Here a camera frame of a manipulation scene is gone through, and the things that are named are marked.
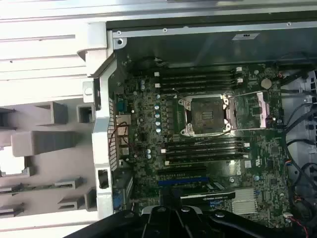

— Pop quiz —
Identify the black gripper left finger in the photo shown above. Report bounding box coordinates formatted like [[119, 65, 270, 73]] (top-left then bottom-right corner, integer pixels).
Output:
[[81, 188, 178, 238]]

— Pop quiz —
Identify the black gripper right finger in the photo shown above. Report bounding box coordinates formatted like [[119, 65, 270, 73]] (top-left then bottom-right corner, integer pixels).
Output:
[[172, 188, 295, 238]]

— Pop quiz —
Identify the silver CPU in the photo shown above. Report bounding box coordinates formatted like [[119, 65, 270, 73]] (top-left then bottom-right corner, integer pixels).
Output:
[[0, 146, 25, 174]]

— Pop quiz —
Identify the CPU socket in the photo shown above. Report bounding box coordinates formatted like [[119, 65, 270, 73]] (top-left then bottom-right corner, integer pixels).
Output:
[[179, 95, 232, 137]]

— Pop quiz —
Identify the silver finned heatsink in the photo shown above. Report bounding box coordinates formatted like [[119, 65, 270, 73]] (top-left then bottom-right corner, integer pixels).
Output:
[[231, 188, 257, 215]]

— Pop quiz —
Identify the black graphics card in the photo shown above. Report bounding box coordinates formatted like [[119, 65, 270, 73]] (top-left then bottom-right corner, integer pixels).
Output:
[[179, 181, 236, 208]]

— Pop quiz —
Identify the blue expansion slot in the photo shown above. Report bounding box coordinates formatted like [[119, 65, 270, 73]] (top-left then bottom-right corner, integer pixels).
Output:
[[158, 178, 209, 187]]

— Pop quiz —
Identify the black RAM slot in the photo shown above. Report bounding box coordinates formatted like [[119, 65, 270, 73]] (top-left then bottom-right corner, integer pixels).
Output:
[[154, 77, 244, 89], [163, 149, 250, 160], [162, 137, 250, 147], [165, 155, 250, 166], [160, 143, 250, 154], [159, 83, 242, 94], [154, 66, 243, 77], [158, 72, 242, 83]]

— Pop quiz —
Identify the green motherboard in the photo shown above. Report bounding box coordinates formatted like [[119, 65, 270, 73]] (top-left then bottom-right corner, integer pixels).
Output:
[[108, 58, 294, 224]]

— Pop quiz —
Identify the black silver PC case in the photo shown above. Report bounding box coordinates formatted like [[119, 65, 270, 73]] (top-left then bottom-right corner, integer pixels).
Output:
[[81, 19, 317, 238]]

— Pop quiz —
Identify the green RAM stick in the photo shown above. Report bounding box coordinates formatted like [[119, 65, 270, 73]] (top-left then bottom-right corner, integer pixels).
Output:
[[0, 182, 75, 193]]

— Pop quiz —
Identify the grey parts rack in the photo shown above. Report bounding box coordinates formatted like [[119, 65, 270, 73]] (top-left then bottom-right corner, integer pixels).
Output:
[[0, 100, 100, 219]]

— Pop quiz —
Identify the silver drive cage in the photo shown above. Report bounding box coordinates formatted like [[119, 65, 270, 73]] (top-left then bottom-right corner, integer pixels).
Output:
[[281, 66, 317, 149]]

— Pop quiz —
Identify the black internal cable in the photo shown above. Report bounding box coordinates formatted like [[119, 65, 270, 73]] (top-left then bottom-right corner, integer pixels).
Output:
[[283, 99, 317, 189]]

